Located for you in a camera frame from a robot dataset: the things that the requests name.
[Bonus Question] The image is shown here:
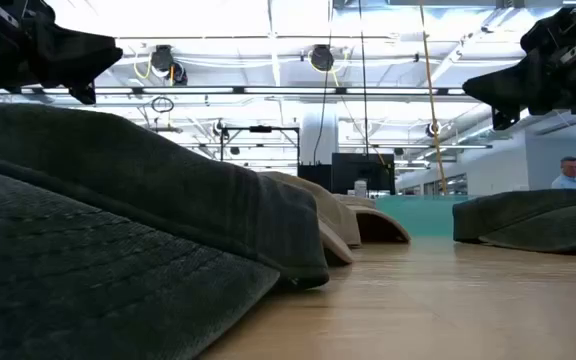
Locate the maroon baseball cap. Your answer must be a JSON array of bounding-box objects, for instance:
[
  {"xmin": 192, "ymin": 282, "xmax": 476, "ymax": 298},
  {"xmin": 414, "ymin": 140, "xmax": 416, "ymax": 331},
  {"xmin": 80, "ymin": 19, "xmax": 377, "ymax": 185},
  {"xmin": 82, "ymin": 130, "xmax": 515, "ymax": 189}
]
[{"xmin": 451, "ymin": 188, "xmax": 576, "ymax": 257}]

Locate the dark grey baseball cap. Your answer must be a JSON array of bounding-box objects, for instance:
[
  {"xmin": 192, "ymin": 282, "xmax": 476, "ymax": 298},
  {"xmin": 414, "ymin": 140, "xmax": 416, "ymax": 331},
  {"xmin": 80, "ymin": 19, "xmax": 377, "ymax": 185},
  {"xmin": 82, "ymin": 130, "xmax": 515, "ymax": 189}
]
[{"xmin": 0, "ymin": 102, "xmax": 330, "ymax": 360}]

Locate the person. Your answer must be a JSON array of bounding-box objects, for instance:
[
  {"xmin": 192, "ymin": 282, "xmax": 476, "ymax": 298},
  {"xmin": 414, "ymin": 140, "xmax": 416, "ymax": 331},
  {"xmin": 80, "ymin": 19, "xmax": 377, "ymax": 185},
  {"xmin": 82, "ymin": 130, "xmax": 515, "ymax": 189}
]
[{"xmin": 550, "ymin": 156, "xmax": 576, "ymax": 192}]

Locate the long ceiling light strip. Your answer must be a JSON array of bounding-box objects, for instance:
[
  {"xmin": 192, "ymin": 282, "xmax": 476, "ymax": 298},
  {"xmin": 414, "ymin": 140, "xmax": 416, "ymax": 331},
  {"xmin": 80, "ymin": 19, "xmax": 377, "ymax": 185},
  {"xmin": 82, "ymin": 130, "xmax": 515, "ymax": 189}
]
[
  {"xmin": 0, "ymin": 85, "xmax": 467, "ymax": 97},
  {"xmin": 177, "ymin": 142, "xmax": 494, "ymax": 150}
]

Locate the teal translucent plastic bin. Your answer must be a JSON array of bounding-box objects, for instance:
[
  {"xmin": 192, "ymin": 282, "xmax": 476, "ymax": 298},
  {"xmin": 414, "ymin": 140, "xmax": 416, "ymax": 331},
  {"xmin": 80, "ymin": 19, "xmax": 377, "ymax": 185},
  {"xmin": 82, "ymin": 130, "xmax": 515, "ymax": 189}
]
[{"xmin": 374, "ymin": 194, "xmax": 470, "ymax": 239}]

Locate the black monitor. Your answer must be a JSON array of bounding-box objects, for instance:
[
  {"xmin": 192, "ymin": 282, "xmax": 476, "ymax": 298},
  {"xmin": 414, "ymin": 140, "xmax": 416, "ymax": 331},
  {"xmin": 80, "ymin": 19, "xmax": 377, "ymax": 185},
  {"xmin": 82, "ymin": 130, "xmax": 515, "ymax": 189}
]
[{"xmin": 331, "ymin": 152, "xmax": 396, "ymax": 196}]

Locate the white building column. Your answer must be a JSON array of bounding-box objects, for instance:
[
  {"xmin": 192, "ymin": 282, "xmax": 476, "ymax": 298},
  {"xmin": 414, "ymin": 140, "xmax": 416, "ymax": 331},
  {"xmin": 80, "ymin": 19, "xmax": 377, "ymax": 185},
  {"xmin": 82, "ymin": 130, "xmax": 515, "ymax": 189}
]
[{"xmin": 300, "ymin": 110, "xmax": 340, "ymax": 166}]

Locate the black box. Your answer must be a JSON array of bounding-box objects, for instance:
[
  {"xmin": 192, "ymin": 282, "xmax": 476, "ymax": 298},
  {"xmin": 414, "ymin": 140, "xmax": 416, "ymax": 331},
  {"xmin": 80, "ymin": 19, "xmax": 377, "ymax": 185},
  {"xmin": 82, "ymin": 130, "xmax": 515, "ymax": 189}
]
[{"xmin": 297, "ymin": 163, "xmax": 333, "ymax": 192}]

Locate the black cable loop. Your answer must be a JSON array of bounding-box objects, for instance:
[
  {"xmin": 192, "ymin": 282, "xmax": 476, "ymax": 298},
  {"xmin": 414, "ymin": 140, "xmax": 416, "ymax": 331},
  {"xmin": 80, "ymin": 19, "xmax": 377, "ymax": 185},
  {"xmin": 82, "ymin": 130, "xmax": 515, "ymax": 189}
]
[{"xmin": 150, "ymin": 95, "xmax": 176, "ymax": 115}]

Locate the yellow hanging cable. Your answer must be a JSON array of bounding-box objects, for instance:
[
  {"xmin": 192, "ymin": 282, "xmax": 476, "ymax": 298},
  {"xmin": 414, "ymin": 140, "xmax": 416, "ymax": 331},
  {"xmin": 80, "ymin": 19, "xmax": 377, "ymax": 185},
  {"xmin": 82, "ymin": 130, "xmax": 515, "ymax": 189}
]
[{"xmin": 418, "ymin": 0, "xmax": 450, "ymax": 197}]

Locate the black ceiling cord reel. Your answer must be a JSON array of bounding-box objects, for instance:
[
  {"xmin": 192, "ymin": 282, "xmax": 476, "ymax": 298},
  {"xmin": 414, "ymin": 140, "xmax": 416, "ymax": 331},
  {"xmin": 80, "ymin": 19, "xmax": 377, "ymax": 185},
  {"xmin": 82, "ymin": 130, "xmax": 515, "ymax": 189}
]
[
  {"xmin": 309, "ymin": 43, "xmax": 336, "ymax": 73},
  {"xmin": 149, "ymin": 44, "xmax": 190, "ymax": 87}
]

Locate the black hanging cable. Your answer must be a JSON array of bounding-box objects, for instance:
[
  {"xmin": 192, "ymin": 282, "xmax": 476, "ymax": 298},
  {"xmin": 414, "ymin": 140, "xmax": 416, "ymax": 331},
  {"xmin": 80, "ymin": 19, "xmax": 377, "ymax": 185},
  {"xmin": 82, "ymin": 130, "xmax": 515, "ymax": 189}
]
[
  {"xmin": 312, "ymin": 0, "xmax": 334, "ymax": 166},
  {"xmin": 357, "ymin": 0, "xmax": 371, "ymax": 157}
]

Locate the black gantry frame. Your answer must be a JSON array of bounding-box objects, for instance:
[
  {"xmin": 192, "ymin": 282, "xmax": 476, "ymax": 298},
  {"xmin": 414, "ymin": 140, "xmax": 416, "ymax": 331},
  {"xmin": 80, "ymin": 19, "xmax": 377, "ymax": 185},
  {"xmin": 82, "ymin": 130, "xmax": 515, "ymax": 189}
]
[{"xmin": 219, "ymin": 125, "xmax": 301, "ymax": 169}]

